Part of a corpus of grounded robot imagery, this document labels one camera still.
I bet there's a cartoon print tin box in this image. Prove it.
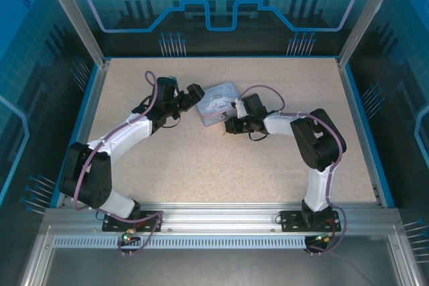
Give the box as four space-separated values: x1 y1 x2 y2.
194 80 241 128

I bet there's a blue table side strip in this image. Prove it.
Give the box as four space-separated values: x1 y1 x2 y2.
344 64 396 209
49 64 102 209

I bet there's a grey metal floor panel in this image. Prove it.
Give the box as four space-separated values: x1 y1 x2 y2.
43 245 402 286

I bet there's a blue circuit print panel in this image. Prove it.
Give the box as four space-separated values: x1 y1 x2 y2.
345 0 429 286
0 0 101 286

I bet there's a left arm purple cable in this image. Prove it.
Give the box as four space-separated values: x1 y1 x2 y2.
72 70 165 257

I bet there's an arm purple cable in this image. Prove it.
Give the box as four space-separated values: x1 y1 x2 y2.
239 84 351 257
72 70 165 257

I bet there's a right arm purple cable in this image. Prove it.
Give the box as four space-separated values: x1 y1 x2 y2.
239 84 351 257

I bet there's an aluminium table side rail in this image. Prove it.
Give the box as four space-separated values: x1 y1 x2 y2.
55 60 111 208
336 58 383 208

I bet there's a long aluminium base rail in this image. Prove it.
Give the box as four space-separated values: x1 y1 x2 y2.
43 202 400 233

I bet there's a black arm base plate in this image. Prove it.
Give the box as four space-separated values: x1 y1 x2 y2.
280 210 343 233
102 210 165 233

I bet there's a slotted grey cable tray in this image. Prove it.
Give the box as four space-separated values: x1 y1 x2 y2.
52 236 311 248

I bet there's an aluminium frame post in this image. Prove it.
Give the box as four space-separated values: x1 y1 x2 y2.
336 0 405 68
36 0 112 69

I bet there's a lit cable connector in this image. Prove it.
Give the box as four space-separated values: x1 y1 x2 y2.
121 228 140 245
313 232 336 244

